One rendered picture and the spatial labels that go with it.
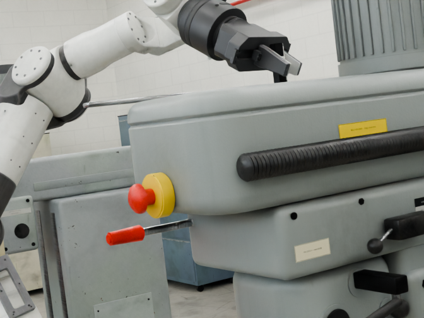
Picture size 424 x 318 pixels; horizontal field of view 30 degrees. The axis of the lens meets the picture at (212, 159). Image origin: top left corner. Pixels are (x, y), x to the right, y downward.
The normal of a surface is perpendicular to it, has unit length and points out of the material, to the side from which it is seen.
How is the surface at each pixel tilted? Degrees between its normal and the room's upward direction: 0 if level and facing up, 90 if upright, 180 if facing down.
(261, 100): 81
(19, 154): 98
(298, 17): 90
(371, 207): 90
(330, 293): 90
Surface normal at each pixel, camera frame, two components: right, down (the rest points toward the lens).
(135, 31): 0.87, -0.38
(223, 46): -0.69, 0.12
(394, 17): -0.26, 0.08
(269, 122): 0.54, -0.02
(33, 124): 0.80, 0.07
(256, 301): -0.83, 0.13
